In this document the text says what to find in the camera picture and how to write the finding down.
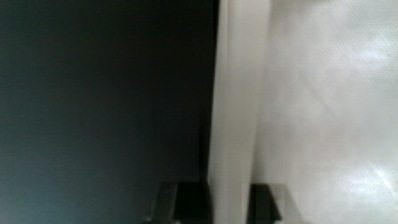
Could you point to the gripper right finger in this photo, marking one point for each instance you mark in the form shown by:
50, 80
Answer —
272, 206

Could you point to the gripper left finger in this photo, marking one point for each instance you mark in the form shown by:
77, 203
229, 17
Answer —
181, 205

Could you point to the white desk top tray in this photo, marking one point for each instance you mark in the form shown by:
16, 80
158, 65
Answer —
304, 131

